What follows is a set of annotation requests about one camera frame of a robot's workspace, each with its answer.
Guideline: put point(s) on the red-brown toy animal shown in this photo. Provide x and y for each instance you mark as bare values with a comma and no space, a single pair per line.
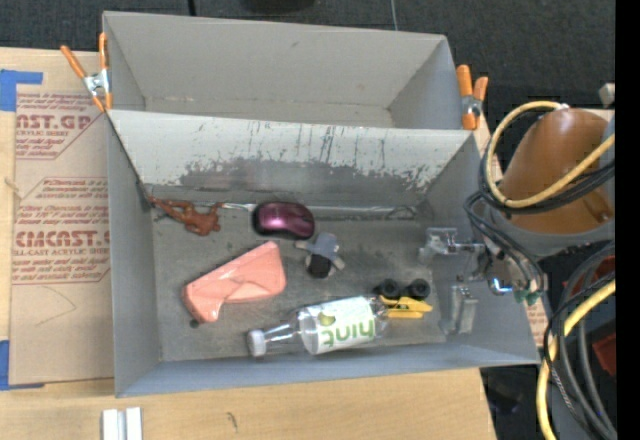
192,218

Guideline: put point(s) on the clear plastic bottle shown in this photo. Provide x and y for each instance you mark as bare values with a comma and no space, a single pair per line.
335,325

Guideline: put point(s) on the grey and black toy figure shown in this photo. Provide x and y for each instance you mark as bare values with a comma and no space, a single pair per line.
321,258

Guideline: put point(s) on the grey metal bin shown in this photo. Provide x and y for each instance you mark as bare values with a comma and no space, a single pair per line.
280,163

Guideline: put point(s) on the brown cardboard board red print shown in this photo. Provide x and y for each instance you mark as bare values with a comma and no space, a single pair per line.
60,228

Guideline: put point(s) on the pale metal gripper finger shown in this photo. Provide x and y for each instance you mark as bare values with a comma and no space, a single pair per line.
461,313
436,242

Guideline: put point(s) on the purple computer mouse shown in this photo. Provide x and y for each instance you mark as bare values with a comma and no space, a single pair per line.
282,220

